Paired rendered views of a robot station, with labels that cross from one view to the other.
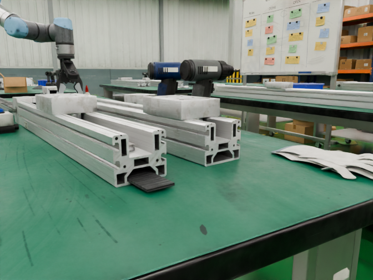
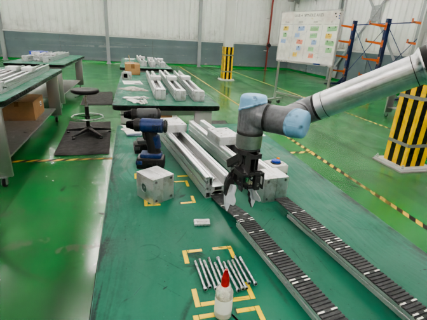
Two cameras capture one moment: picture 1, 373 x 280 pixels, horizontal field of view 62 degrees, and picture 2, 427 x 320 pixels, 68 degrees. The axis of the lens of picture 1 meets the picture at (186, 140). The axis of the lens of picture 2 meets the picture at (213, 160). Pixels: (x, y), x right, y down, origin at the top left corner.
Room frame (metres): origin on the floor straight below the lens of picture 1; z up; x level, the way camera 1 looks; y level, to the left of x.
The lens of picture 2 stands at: (2.28, 0.65, 1.33)
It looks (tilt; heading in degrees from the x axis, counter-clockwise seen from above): 21 degrees down; 194
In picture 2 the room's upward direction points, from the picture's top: 3 degrees clockwise
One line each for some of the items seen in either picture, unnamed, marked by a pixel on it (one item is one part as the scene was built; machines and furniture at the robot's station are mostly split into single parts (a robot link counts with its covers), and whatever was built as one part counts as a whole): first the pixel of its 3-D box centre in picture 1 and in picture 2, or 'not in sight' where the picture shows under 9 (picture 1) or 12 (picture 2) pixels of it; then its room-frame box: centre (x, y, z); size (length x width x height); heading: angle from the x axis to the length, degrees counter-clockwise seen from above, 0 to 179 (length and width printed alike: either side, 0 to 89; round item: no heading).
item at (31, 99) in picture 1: (26, 109); (272, 184); (1.17, 0.60, 0.83); 0.12 x 0.09 x 0.10; 127
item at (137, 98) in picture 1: (138, 105); (157, 183); (1.32, 0.20, 0.83); 0.11 x 0.10 x 0.10; 152
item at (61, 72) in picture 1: (66, 69); (247, 167); (1.41, 0.53, 0.98); 0.09 x 0.08 x 0.12; 37
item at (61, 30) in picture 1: (62, 31); (252, 114); (1.41, 0.53, 1.14); 0.09 x 0.08 x 0.11; 73
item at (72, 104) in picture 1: (65, 108); (223, 138); (0.82, 0.32, 0.87); 0.16 x 0.11 x 0.07; 37
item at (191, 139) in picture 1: (131, 120); (185, 150); (0.93, 0.17, 0.82); 0.80 x 0.10 x 0.09; 37
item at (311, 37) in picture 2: not in sight; (303, 62); (-4.79, 0.61, 0.97); 1.51 x 0.50 x 1.95; 49
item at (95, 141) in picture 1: (67, 126); (222, 148); (0.82, 0.32, 0.82); 0.80 x 0.10 x 0.09; 37
